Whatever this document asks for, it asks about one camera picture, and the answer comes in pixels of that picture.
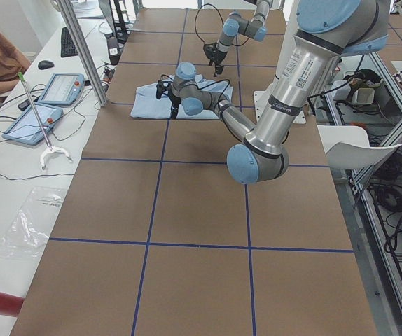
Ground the white chair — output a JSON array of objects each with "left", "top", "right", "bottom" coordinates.
[{"left": 317, "top": 125, "right": 402, "bottom": 169}]

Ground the upper blue teach pendant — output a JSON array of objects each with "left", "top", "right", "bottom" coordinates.
[{"left": 38, "top": 73, "right": 85, "bottom": 106}]

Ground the lower blue teach pendant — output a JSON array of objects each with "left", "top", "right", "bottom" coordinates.
[{"left": 2, "top": 103, "right": 63, "bottom": 146}]

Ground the blue teach pendant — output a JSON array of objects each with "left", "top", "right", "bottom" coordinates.
[
  {"left": 2, "top": 103, "right": 63, "bottom": 146},
  {"left": 38, "top": 73, "right": 85, "bottom": 106}
]

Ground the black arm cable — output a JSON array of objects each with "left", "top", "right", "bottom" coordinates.
[
  {"left": 193, "top": 3, "right": 251, "bottom": 48},
  {"left": 193, "top": 78, "right": 233, "bottom": 106}
]

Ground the light blue button shirt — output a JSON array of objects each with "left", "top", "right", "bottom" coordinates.
[{"left": 130, "top": 75, "right": 233, "bottom": 120}]

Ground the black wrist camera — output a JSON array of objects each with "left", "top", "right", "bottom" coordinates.
[{"left": 155, "top": 80, "right": 172, "bottom": 99}]

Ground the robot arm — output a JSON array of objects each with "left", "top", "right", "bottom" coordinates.
[
  {"left": 168, "top": 1, "right": 390, "bottom": 184},
  {"left": 203, "top": 0, "right": 273, "bottom": 77}
]

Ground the aluminium frame post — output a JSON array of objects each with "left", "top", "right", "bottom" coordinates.
[{"left": 57, "top": 0, "right": 108, "bottom": 107}]

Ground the white bucket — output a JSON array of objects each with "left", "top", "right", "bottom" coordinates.
[{"left": 352, "top": 87, "right": 375, "bottom": 106}]

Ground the black power adapter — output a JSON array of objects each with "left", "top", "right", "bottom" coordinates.
[{"left": 106, "top": 36, "right": 120, "bottom": 65}]

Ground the black keyboard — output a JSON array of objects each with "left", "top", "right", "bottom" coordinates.
[{"left": 60, "top": 27, "right": 78, "bottom": 58}]

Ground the black computer mouse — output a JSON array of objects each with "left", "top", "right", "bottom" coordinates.
[{"left": 37, "top": 60, "right": 55, "bottom": 70}]

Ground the clear plastic bag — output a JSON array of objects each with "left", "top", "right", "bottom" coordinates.
[{"left": 0, "top": 186, "right": 67, "bottom": 260}]

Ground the reacher grabber stick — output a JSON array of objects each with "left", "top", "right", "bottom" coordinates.
[{"left": 17, "top": 71, "right": 73, "bottom": 171}]

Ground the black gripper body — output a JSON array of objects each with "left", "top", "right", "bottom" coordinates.
[
  {"left": 170, "top": 94, "right": 181, "bottom": 111},
  {"left": 203, "top": 42, "right": 227, "bottom": 69}
]

